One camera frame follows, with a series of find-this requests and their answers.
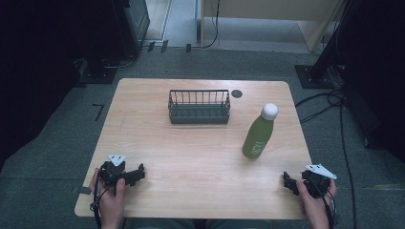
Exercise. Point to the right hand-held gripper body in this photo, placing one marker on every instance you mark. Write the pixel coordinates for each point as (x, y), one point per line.
(316, 183)

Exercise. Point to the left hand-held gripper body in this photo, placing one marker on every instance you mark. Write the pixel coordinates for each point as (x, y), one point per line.
(112, 171)

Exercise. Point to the person's right hand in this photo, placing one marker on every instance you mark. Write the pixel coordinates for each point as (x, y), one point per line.
(313, 205)

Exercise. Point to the person's left hand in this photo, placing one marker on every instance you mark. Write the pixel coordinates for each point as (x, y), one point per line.
(111, 203)

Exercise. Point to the green bottle with white cap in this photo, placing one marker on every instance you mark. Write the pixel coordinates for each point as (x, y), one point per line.
(259, 135)

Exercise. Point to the black stand with square base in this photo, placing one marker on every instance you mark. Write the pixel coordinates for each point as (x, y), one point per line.
(98, 71)

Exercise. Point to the black cabinet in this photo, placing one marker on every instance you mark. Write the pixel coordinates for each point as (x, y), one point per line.
(133, 22)

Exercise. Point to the light wooden partition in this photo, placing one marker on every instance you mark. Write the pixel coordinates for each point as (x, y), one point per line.
(270, 19)

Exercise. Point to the black stand with base plate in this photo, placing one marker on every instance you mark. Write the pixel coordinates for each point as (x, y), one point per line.
(321, 63)

